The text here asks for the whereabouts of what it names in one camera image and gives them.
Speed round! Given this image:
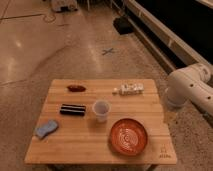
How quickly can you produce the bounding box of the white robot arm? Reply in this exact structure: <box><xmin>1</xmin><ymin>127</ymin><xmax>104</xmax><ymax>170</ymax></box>
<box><xmin>165</xmin><ymin>63</ymin><xmax>213</xmax><ymax>117</ymax></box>

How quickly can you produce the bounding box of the white plastic bottle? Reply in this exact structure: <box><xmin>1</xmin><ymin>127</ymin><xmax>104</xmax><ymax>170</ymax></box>
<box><xmin>112</xmin><ymin>83</ymin><xmax>144</xmax><ymax>96</ymax></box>

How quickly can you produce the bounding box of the clear plastic cup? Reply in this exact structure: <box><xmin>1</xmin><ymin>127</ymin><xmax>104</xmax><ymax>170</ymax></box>
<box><xmin>92</xmin><ymin>100</ymin><xmax>110</xmax><ymax>123</ymax></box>

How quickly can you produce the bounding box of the wooden table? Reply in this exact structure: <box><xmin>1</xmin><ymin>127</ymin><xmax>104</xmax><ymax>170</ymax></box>
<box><xmin>25</xmin><ymin>79</ymin><xmax>177</xmax><ymax>165</ymax></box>

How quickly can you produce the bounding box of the black striped rectangular block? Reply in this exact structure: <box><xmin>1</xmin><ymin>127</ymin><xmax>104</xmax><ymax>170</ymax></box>
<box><xmin>60</xmin><ymin>104</ymin><xmax>86</xmax><ymax>116</ymax></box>

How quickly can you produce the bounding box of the orange ribbed plate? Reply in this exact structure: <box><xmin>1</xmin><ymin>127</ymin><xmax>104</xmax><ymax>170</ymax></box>
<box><xmin>109</xmin><ymin>118</ymin><xmax>148</xmax><ymax>156</ymax></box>

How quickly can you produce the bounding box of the black bag on floor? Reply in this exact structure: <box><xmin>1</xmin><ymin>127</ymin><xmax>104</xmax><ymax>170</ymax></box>
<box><xmin>113</xmin><ymin>17</ymin><xmax>133</xmax><ymax>35</ymax></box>

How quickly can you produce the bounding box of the grey equipment on floor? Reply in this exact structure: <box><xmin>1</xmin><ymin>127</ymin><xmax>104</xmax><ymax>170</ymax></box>
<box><xmin>50</xmin><ymin>0</ymin><xmax>78</xmax><ymax>12</ymax></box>

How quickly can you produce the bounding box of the black floor cable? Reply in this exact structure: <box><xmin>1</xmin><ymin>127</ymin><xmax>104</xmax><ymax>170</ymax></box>
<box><xmin>42</xmin><ymin>7</ymin><xmax>58</xmax><ymax>24</ymax></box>

